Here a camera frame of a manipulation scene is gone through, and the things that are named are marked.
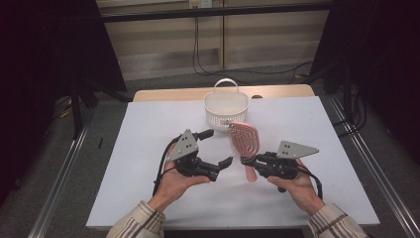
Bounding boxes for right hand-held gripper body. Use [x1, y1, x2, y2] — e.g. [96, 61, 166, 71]
[254, 140, 321, 193]

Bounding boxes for person's right hand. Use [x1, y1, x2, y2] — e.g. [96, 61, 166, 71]
[266, 158, 327, 216]

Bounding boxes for person's left hand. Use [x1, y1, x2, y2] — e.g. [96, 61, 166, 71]
[147, 142, 212, 212]

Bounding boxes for black tripod stand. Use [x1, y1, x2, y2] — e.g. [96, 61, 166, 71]
[69, 78, 130, 141]
[323, 62, 354, 117]

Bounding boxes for black floor cables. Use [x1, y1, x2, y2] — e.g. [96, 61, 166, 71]
[331, 84, 368, 139]

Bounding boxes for metal floor rail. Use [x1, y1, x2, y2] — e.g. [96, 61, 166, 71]
[28, 123, 91, 238]
[328, 96, 420, 238]

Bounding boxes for pink hairbrush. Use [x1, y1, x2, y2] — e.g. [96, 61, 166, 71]
[227, 121, 262, 183]

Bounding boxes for white table sheet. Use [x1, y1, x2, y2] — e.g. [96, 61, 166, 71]
[85, 96, 380, 230]

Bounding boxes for white wall outlet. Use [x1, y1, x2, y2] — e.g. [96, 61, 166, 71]
[188, 0, 213, 9]

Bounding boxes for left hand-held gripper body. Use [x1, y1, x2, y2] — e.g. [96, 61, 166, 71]
[165, 128, 222, 182]

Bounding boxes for black curtain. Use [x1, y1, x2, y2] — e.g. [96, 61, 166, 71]
[309, 0, 420, 167]
[0, 0, 129, 201]

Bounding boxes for white perforated plastic basket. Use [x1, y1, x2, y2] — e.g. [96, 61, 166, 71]
[203, 77, 250, 133]

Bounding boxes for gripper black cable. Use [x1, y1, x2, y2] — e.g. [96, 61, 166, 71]
[152, 138, 182, 198]
[295, 165, 324, 201]

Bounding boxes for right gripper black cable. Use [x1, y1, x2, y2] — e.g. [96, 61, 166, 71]
[295, 165, 324, 201]

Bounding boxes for black wall cable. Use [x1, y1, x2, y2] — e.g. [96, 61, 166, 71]
[192, 16, 247, 85]

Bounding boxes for black horizontal bar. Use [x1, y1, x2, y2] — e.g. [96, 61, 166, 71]
[100, 1, 333, 24]

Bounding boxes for wooden table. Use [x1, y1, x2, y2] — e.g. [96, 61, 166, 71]
[133, 83, 316, 103]

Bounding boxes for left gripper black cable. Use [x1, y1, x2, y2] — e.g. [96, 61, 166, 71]
[152, 138, 182, 198]

